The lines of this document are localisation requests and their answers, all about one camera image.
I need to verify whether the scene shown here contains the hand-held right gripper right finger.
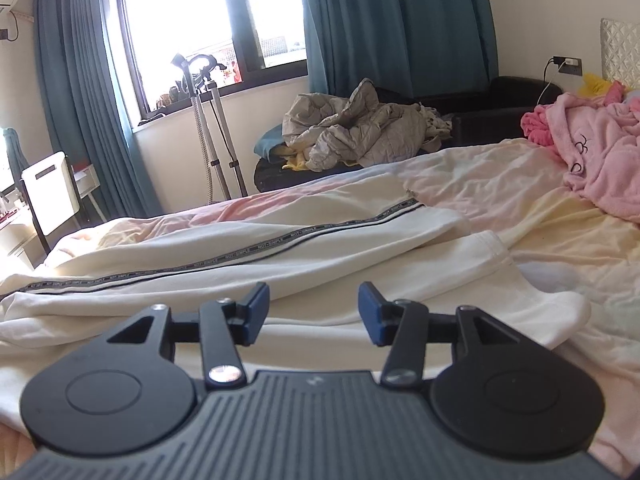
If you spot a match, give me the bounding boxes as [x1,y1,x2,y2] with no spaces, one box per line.
[358,282,527,391]

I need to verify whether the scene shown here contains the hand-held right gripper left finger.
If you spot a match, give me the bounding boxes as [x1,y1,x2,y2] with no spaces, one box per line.
[102,282,272,392]

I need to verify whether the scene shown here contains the white pants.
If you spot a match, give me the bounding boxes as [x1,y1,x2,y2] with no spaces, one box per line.
[0,172,592,357]

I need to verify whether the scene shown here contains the yellow cloth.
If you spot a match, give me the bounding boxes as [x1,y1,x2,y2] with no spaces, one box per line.
[282,152,314,172]

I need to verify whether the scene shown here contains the grey quilted blanket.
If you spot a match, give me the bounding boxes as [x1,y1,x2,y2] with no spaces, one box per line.
[281,78,454,172]

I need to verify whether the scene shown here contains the garment steamer stand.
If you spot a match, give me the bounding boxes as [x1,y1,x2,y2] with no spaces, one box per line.
[171,53,249,207]

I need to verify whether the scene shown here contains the pastel bed sheet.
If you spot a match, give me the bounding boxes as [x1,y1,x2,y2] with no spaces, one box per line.
[0,137,640,480]

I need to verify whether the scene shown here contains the small white side table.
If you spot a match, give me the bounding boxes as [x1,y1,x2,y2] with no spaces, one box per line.
[70,161,102,227]

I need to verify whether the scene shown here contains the dark items on windowsill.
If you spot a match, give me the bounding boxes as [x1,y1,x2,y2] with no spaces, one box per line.
[155,77,194,111]

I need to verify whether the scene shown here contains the white backed black chair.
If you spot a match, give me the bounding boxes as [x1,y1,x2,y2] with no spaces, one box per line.
[20,151,84,257]

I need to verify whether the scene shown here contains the white vanity table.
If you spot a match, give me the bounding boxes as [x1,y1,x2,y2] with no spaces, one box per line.
[0,190,42,272]

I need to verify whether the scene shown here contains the black armchair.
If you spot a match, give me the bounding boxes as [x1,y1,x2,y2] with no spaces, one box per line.
[253,76,564,194]

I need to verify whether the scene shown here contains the blue curtain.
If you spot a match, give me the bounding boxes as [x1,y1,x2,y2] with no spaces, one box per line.
[32,0,164,224]
[297,0,501,104]

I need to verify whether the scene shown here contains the pink fleece robe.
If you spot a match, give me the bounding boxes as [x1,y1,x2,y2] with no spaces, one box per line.
[520,81,640,224]

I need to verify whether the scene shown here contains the dark framed window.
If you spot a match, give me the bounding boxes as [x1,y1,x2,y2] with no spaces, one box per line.
[114,0,309,117]

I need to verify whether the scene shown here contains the yellow plush toy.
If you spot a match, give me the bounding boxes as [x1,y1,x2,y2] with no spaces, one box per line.
[580,72,614,97]

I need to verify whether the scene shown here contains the white quilted headboard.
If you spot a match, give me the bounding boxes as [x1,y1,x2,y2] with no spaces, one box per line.
[600,17,640,94]

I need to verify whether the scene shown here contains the charger cable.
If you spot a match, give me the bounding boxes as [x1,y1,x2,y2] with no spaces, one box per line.
[537,57,566,107]

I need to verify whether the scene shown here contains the wall socket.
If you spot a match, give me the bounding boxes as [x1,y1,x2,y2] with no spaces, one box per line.
[552,56,584,77]

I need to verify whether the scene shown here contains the black wall outlet with cable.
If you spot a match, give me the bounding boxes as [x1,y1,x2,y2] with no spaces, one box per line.
[0,12,21,42]

